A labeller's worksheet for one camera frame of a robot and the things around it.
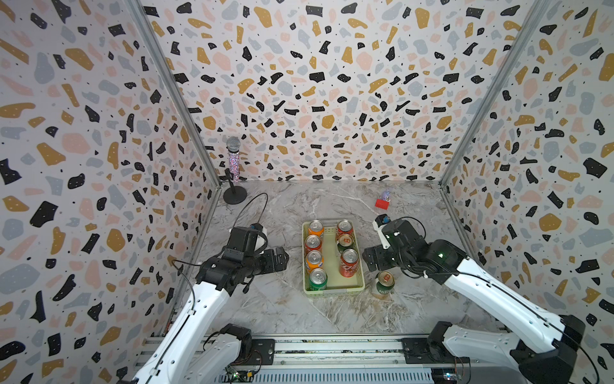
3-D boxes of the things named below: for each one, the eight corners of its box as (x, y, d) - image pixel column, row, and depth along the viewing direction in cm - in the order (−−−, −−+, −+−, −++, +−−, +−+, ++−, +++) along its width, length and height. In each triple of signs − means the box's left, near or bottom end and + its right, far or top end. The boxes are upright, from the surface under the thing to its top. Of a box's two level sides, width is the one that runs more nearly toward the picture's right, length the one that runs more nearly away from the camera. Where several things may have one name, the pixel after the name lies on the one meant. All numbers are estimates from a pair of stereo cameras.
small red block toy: (375, 207, 115) (376, 202, 112) (376, 193, 121) (378, 187, 118) (388, 210, 114) (390, 204, 111) (389, 195, 120) (391, 189, 117)
